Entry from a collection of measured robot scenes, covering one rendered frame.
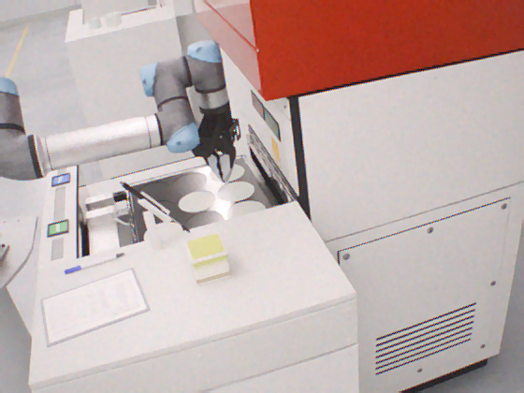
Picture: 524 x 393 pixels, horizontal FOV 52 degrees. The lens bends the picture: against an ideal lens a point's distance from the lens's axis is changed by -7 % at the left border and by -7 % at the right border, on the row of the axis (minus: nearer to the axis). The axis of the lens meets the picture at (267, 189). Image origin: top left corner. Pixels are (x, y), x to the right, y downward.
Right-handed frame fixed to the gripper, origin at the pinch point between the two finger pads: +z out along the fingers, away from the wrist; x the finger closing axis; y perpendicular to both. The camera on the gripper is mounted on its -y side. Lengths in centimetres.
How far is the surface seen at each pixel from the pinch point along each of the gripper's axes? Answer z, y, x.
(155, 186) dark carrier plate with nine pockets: 7.3, 4.8, 24.4
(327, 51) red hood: -33.6, 0.9, -29.3
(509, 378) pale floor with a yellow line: 97, 32, -83
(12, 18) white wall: 87, 540, 609
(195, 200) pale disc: 7.3, -0.2, 9.4
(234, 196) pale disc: 7.2, 3.6, -0.5
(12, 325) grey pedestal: 38, -31, 65
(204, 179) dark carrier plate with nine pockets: 7.3, 10.6, 11.5
